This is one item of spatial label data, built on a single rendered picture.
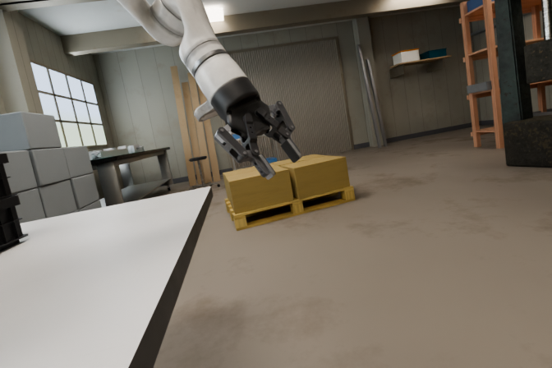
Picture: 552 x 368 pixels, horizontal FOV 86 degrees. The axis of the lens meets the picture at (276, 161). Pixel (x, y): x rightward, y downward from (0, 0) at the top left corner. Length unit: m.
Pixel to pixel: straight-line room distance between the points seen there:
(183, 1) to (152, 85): 7.05
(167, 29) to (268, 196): 2.41
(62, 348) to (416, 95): 8.60
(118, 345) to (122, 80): 7.51
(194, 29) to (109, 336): 0.42
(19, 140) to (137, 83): 4.96
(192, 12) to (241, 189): 2.36
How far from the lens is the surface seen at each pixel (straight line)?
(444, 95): 9.20
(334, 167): 3.06
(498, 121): 5.51
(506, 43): 4.32
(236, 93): 0.46
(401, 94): 8.51
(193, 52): 0.51
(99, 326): 0.40
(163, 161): 6.41
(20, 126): 2.95
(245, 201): 2.82
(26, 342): 0.45
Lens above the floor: 0.87
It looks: 6 degrees down
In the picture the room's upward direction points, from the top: 10 degrees counter-clockwise
